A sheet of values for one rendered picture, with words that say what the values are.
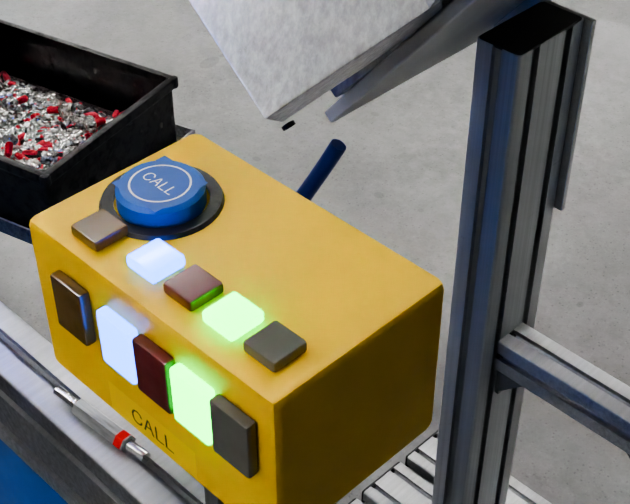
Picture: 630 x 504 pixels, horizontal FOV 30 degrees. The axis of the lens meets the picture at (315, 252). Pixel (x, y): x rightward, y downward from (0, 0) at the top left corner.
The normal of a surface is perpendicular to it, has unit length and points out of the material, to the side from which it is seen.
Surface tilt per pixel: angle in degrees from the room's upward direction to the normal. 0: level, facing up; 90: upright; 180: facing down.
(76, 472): 90
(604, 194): 0
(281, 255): 0
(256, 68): 55
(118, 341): 90
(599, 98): 0
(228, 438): 90
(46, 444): 90
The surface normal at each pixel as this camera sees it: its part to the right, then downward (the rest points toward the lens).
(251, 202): 0.00, -0.77
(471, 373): -0.71, 0.45
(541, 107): 0.71, 0.45
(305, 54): -0.14, 0.07
